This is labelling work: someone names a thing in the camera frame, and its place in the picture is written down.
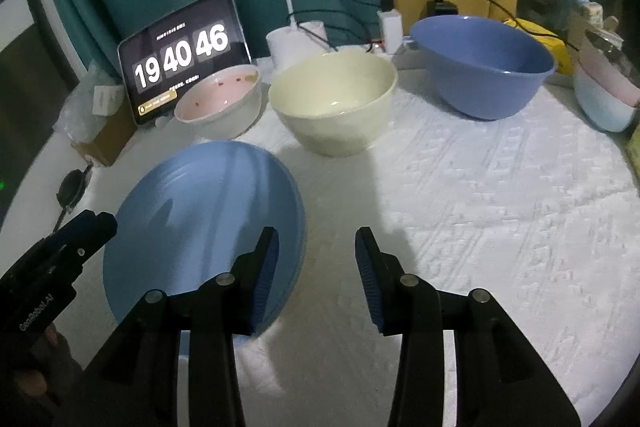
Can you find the black charger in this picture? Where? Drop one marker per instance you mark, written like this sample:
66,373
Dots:
442,7

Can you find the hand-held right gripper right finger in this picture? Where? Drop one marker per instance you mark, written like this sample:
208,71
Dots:
367,282

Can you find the small white box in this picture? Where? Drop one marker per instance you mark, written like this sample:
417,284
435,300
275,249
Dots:
106,101

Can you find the black round device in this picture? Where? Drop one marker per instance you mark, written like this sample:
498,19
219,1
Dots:
72,187

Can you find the pink spotted bowl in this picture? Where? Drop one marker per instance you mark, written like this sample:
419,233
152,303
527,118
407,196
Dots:
220,97

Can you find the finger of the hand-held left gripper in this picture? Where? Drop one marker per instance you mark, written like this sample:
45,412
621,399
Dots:
100,229
75,219

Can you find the yellow packet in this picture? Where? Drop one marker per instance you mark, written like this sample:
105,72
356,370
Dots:
555,52

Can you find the person's left hand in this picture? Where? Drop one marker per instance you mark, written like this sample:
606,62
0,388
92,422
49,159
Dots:
55,367

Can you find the white charger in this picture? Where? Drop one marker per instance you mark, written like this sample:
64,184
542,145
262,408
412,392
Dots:
390,29

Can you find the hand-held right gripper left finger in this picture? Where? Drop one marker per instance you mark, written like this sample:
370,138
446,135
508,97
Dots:
265,282

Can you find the light blue bowl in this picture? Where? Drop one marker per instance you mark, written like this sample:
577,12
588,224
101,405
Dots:
600,112

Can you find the white textured tablecloth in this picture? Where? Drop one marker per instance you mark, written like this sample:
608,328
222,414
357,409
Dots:
450,207

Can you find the white plastic basket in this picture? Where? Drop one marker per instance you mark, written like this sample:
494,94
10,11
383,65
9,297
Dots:
597,14

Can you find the large blue bowl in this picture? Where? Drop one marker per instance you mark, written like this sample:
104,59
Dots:
480,82

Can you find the clear plastic bag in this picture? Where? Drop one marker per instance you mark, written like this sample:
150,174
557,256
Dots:
80,107

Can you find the tablet showing clock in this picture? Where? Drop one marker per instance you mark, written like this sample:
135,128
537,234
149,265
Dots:
180,52

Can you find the pink steel-lined bowl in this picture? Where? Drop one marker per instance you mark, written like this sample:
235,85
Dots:
610,72

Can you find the white power strip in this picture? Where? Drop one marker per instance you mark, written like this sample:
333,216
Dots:
410,54

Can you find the cream bowl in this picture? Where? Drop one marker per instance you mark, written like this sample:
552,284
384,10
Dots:
330,107

